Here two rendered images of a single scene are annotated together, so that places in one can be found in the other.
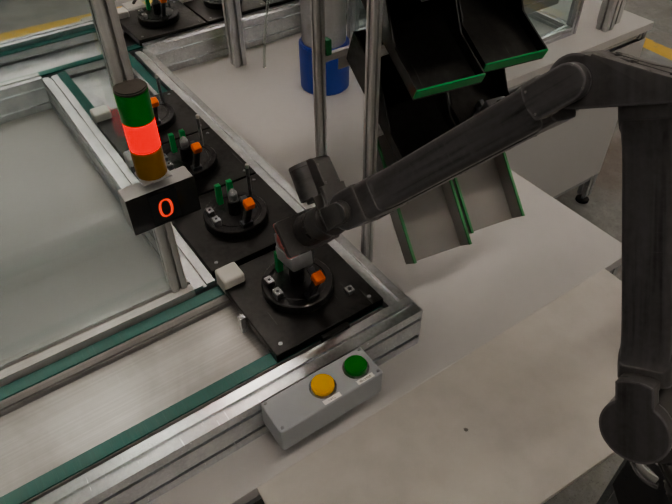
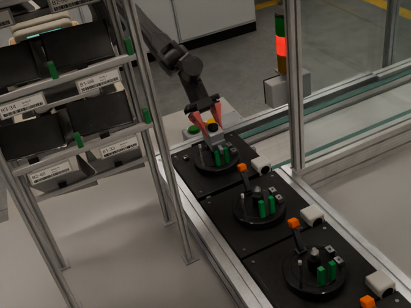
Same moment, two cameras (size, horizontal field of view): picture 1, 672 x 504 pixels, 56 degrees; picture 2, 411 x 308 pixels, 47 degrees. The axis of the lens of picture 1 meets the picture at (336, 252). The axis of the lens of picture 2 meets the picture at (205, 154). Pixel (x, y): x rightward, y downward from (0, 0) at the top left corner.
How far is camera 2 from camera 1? 2.00 m
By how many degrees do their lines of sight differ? 99
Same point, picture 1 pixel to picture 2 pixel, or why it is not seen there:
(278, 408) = (235, 116)
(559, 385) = not seen: hidden behind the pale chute
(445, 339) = (137, 179)
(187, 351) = (288, 152)
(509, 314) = (92, 192)
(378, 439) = not seen: hidden behind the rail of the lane
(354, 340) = (191, 140)
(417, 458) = (177, 135)
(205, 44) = not seen: outside the picture
